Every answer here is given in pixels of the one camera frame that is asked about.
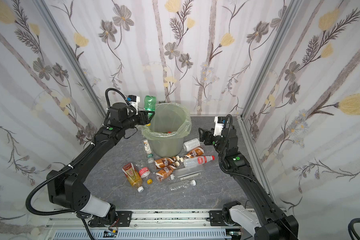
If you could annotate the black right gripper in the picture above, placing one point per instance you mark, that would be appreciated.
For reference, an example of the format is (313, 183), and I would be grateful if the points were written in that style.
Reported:
(206, 138)

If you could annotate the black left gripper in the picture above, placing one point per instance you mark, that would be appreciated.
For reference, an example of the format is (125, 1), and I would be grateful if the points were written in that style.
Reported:
(144, 118)

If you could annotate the white label clear bottle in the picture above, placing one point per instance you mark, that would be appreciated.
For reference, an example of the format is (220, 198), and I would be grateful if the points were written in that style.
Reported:
(191, 144)

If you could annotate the green plastic bottle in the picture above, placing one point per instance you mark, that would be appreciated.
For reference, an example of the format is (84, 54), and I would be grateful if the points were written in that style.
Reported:
(150, 104)

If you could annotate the clear bottle white cap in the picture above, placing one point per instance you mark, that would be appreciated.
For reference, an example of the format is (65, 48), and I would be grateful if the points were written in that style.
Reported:
(179, 186)

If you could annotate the yellow tea bottle red label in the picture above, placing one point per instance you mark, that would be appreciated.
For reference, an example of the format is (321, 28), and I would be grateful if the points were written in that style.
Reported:
(133, 177)

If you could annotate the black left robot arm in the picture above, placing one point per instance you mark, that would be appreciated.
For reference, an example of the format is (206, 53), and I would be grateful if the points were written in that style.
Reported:
(66, 187)

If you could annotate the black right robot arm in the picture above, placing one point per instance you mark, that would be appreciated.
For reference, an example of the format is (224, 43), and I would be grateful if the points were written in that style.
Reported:
(268, 222)

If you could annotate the green plastic bin liner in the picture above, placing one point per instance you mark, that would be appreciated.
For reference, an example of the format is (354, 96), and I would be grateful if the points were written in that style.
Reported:
(171, 121)

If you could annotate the mesh waste bin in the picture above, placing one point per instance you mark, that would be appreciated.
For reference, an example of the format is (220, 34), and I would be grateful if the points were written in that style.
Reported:
(167, 148)

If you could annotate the brown coffee bottle right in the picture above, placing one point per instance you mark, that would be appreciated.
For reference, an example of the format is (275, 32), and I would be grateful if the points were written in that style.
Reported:
(193, 153)

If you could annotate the brown coffee bottle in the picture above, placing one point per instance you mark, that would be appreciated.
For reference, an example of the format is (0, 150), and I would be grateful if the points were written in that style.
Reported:
(164, 162)
(193, 153)
(165, 172)

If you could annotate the red cap water bottle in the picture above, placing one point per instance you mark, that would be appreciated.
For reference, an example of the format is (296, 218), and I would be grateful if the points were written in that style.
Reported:
(200, 160)

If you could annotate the clear bottle with crane label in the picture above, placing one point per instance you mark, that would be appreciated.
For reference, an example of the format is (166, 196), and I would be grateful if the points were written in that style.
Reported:
(148, 151)

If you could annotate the clear square bottle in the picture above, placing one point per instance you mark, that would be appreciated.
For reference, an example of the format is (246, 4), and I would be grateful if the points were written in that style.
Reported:
(187, 172)

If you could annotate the brown coffee bottle upper left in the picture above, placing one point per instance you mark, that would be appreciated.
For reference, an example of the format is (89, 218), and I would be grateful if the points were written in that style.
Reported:
(164, 162)

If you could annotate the small bottle pink label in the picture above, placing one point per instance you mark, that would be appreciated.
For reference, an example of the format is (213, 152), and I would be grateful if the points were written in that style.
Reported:
(143, 171)

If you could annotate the brown coffee bottle lower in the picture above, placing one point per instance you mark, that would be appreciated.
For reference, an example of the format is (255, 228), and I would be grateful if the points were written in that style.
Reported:
(165, 172)

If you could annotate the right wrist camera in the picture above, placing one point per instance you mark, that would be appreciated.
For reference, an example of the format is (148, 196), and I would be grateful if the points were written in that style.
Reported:
(220, 123)

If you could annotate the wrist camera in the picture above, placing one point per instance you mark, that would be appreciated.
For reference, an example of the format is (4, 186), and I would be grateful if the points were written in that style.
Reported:
(134, 101)
(220, 123)

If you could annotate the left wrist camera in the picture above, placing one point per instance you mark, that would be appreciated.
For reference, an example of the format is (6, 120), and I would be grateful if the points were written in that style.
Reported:
(134, 101)

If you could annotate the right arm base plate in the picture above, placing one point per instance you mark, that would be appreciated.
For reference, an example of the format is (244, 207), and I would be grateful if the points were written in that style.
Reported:
(217, 219)

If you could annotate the aluminium mounting rail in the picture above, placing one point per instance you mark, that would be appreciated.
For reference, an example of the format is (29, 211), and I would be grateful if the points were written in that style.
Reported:
(145, 219)

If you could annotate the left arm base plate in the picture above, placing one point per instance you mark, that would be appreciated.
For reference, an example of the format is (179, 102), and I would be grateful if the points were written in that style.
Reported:
(114, 218)

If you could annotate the white vented cable duct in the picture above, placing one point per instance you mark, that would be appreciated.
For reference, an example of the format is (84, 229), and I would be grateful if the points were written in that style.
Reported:
(168, 234)

